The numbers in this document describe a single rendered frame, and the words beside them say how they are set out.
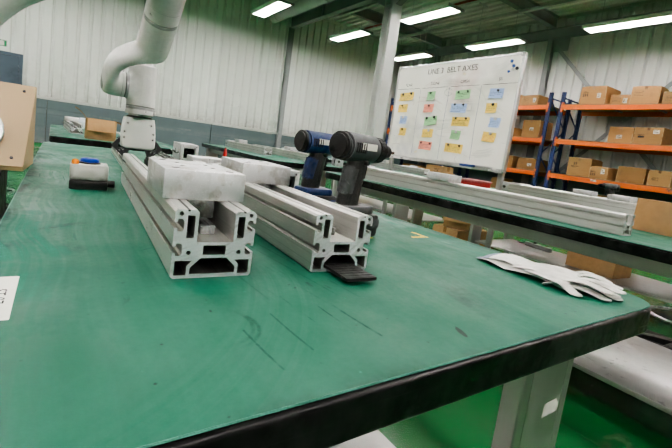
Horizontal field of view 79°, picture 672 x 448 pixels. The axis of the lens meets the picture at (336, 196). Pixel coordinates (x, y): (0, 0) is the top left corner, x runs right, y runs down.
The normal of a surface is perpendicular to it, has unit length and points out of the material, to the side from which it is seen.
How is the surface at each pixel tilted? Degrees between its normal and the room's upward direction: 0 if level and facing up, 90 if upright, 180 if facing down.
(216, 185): 90
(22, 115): 47
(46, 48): 90
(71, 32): 90
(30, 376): 0
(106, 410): 0
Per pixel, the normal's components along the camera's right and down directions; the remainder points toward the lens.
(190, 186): 0.52, 0.17
